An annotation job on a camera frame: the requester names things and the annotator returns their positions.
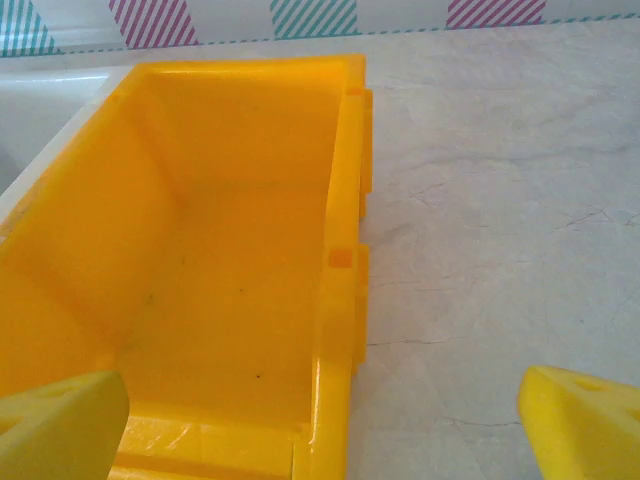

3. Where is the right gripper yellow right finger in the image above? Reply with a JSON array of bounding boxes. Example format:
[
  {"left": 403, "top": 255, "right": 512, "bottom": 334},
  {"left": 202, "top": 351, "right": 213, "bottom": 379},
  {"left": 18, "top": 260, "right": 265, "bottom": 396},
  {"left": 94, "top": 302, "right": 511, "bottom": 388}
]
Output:
[{"left": 517, "top": 365, "right": 640, "bottom": 480}]

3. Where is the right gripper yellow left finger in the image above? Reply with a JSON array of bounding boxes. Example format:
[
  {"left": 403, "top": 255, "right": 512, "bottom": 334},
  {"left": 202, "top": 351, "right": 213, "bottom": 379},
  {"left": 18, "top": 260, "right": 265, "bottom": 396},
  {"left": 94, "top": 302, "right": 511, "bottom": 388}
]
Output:
[{"left": 0, "top": 369, "right": 130, "bottom": 480}]

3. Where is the yellow plastic bin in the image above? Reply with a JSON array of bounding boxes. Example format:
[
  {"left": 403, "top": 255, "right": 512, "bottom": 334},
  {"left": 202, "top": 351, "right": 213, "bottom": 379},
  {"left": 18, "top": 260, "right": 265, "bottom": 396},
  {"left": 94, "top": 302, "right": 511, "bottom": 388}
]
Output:
[{"left": 0, "top": 53, "right": 374, "bottom": 480}]

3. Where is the white plastic bin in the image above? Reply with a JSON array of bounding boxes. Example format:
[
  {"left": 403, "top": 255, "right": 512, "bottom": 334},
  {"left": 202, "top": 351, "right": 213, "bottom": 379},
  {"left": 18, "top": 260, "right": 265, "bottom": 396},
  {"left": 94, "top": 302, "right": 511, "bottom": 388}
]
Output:
[{"left": 0, "top": 66, "right": 136, "bottom": 224}]

